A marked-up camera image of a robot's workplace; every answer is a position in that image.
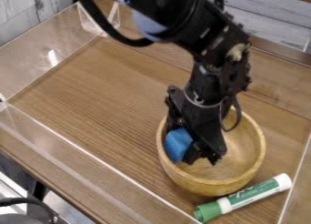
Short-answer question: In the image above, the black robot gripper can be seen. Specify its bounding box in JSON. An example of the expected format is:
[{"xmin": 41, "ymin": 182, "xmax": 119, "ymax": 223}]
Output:
[{"xmin": 166, "ymin": 86, "xmax": 227, "ymax": 165}]

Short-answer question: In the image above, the blue rectangular block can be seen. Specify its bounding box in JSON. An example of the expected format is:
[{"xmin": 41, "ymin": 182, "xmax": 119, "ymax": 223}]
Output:
[{"xmin": 165, "ymin": 127, "xmax": 194, "ymax": 163}]

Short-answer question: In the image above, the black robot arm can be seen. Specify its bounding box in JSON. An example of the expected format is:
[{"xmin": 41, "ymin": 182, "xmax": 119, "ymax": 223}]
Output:
[{"xmin": 78, "ymin": 0, "xmax": 251, "ymax": 164}]

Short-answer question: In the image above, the brown wooden bowl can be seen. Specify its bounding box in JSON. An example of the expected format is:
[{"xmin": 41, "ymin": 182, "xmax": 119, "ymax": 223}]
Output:
[{"xmin": 157, "ymin": 112, "xmax": 266, "ymax": 197}]

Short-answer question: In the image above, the green white marker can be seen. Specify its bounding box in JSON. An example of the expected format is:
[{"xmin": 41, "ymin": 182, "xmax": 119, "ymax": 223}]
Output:
[{"xmin": 195, "ymin": 173, "xmax": 293, "ymax": 223}]

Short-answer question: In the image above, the black cable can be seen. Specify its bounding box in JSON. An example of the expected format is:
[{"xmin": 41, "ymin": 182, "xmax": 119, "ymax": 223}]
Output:
[{"xmin": 0, "ymin": 197, "xmax": 61, "ymax": 224}]

